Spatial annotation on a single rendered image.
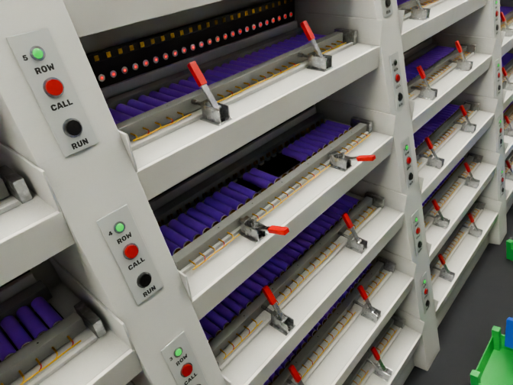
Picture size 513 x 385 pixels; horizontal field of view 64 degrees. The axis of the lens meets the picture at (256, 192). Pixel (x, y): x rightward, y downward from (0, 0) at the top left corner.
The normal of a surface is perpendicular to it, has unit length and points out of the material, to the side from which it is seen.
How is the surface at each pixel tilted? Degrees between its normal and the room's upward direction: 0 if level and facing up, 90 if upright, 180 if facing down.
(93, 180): 90
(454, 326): 0
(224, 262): 15
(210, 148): 105
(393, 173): 90
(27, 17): 90
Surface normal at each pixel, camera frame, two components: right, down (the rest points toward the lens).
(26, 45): 0.70, 0.10
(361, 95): -0.66, 0.46
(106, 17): 0.75, 0.33
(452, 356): -0.27, -0.88
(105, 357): -0.07, -0.82
